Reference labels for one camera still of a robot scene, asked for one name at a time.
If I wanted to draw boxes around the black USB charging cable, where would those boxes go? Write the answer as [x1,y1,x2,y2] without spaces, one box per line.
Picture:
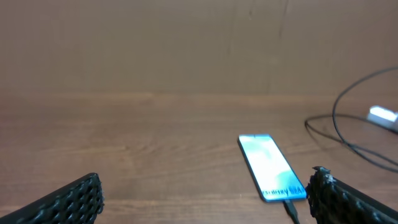
[282,67,398,224]

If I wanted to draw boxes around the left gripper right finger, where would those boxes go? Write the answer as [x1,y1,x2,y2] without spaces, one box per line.
[305,166,397,224]

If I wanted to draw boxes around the white power strip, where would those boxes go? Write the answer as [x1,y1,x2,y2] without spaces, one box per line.
[367,105,397,133]

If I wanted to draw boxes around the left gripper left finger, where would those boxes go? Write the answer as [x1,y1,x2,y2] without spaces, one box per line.
[1,172,104,224]

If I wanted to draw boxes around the blue Samsung Galaxy smartphone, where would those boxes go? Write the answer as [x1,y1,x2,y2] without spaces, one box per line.
[238,134,307,202]

